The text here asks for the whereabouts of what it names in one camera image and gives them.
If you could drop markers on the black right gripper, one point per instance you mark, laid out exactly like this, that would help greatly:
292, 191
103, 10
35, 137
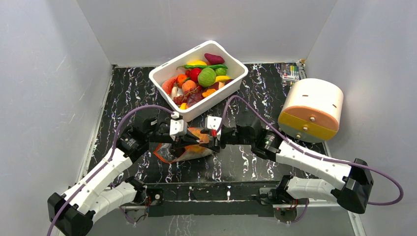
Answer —
215, 142

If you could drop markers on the box of markers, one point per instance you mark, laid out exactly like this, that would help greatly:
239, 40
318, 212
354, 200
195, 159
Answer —
292, 72

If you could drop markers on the peach toy fruit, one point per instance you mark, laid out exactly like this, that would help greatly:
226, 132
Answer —
187, 86

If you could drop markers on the clear zip top bag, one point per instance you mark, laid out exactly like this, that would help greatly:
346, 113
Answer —
167, 153

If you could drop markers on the yellow toy banana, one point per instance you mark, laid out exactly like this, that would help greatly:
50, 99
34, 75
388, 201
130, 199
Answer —
222, 78

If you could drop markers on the red toy grape bunch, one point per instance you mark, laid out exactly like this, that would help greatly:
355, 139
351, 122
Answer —
178, 100

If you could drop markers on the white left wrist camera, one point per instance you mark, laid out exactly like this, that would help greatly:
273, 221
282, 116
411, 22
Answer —
178, 127

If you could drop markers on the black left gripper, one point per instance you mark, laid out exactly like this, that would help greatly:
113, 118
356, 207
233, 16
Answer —
181, 141

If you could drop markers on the white cylindrical drum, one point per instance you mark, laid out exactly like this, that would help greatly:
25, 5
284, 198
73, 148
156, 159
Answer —
312, 111

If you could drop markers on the yellow toy lemon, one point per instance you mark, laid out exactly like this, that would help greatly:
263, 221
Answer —
197, 62

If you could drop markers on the purple toy sweet potato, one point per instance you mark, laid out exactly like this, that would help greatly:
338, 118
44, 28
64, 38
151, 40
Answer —
214, 59

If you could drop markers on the red toy slice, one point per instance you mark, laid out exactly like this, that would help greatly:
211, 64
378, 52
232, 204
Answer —
168, 85

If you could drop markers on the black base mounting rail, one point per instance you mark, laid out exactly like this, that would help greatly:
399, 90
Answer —
203, 198

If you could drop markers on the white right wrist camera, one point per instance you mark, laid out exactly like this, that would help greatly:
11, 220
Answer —
214, 123

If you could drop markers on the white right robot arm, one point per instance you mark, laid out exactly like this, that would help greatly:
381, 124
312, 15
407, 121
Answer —
346, 184

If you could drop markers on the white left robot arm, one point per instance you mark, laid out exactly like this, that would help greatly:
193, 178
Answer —
104, 179

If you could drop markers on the green toy chili pepper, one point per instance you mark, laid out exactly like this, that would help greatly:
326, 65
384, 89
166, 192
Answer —
214, 67

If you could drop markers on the green toy cabbage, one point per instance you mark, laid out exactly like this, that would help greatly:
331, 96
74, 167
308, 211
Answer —
207, 77

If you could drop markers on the dark red toy meat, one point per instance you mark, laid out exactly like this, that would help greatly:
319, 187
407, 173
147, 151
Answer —
194, 98

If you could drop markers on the red toy tomato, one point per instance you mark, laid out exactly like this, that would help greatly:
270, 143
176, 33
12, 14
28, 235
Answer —
194, 73

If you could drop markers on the yellow orange toy piece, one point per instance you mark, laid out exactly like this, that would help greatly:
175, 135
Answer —
208, 92

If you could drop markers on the orange toy pineapple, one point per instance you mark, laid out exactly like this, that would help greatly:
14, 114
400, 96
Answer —
197, 151

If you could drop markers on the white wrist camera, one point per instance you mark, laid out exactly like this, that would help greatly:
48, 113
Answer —
214, 123
178, 127

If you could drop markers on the white plastic food bin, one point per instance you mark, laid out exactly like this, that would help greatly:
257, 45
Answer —
236, 71

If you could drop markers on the orange toy carrot piece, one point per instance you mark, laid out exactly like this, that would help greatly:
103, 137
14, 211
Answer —
181, 79

